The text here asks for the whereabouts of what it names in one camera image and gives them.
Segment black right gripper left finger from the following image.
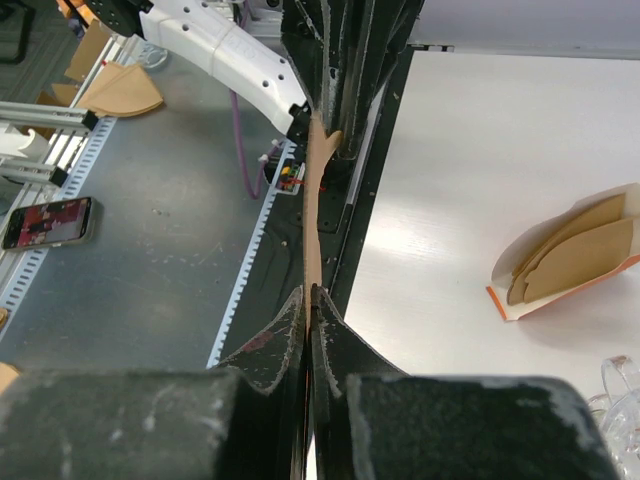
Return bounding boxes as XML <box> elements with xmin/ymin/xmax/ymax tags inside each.
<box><xmin>1</xmin><ymin>288</ymin><xmax>306</xmax><ymax>479</ymax></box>

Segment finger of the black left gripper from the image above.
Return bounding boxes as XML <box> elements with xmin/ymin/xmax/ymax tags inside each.
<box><xmin>324</xmin><ymin>0</ymin><xmax>424</xmax><ymax>160</ymax></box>
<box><xmin>281</xmin><ymin>0</ymin><xmax>331</xmax><ymax>125</ymax></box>

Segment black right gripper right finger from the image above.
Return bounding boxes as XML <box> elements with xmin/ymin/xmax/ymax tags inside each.
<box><xmin>309</xmin><ymin>286</ymin><xmax>617</xmax><ymax>479</ymax></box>

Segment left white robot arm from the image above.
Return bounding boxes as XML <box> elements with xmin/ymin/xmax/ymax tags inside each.
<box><xmin>88</xmin><ymin>1</ymin><xmax>423</xmax><ymax>160</ymax></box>

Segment loose brown filters on bench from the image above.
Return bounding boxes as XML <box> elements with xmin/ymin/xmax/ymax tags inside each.
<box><xmin>76</xmin><ymin>62</ymin><xmax>164</xmax><ymax>118</ymax></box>

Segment smartphone with dark screen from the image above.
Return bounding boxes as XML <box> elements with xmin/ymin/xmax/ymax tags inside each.
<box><xmin>1</xmin><ymin>197</ymin><xmax>99</xmax><ymax>251</ymax></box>

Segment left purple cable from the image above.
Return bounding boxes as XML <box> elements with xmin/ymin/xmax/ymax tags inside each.
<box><xmin>228</xmin><ymin>89</ymin><xmax>281</xmax><ymax>201</ymax></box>

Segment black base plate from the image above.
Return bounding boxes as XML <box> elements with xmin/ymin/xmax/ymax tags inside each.
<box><xmin>208</xmin><ymin>48</ymin><xmax>414</xmax><ymax>366</ymax></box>

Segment grey cable duct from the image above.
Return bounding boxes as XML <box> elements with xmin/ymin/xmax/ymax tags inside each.
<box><xmin>0</xmin><ymin>114</ymin><xmax>296</xmax><ymax>371</ymax></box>

